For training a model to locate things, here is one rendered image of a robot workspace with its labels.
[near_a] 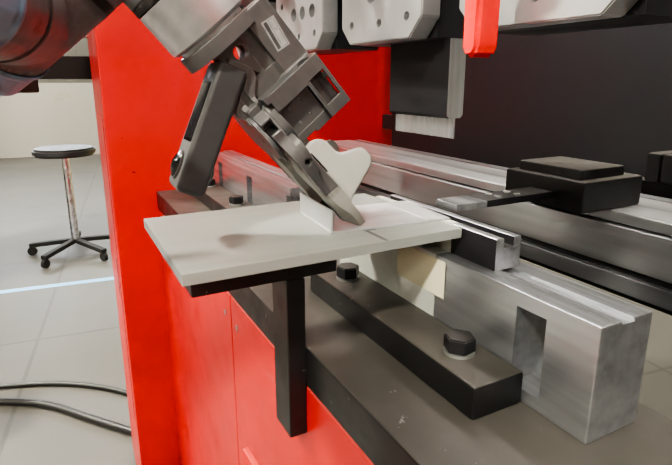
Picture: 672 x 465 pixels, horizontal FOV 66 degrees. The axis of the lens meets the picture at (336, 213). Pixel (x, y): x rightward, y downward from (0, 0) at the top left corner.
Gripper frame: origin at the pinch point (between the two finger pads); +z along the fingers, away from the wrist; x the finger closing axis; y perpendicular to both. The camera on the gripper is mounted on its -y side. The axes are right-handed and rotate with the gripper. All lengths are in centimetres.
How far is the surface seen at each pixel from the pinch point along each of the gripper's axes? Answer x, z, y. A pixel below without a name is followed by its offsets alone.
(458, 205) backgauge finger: -1.0, 9.4, 10.6
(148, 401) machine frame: 85, 42, -58
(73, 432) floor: 127, 51, -95
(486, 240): -10.4, 7.6, 7.1
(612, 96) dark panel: 18, 31, 52
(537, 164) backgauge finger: 3.7, 17.2, 24.2
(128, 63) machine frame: 85, -22, 0
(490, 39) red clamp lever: -15.1, -8.5, 14.2
